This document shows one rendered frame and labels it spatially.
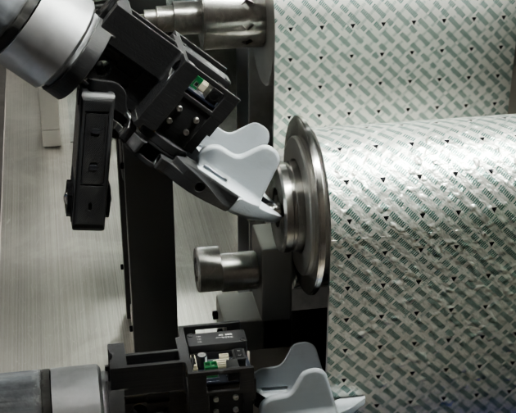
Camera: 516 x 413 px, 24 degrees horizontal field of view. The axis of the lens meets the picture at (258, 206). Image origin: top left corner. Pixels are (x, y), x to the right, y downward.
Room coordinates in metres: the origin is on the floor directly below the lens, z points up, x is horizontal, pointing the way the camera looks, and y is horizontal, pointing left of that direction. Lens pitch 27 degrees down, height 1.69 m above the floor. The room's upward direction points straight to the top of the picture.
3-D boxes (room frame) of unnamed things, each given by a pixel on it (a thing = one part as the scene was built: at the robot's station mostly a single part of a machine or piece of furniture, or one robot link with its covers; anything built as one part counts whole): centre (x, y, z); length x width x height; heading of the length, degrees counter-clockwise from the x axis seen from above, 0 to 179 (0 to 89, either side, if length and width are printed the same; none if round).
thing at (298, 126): (0.88, -0.04, 1.25); 0.15 x 0.01 x 0.15; 10
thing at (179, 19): (1.11, 0.09, 1.33); 0.06 x 0.03 x 0.03; 100
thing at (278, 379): (0.83, -0.04, 1.11); 0.09 x 0.03 x 0.06; 101
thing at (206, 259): (0.90, 0.04, 1.18); 0.04 x 0.02 x 0.04; 10
